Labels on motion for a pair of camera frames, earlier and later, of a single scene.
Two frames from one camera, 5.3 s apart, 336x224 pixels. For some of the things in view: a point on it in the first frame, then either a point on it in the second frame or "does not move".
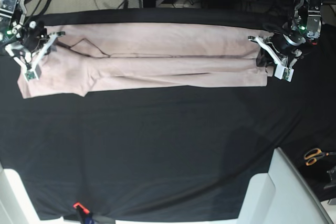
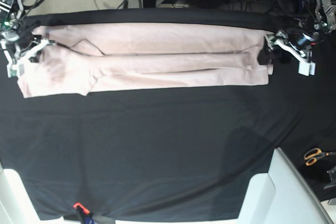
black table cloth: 170,153 does not move
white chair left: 17,205 does not move
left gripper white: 34,72 → 17,70
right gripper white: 266,56 → 305,67
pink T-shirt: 88,57 does not move
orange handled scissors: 312,155 does not move
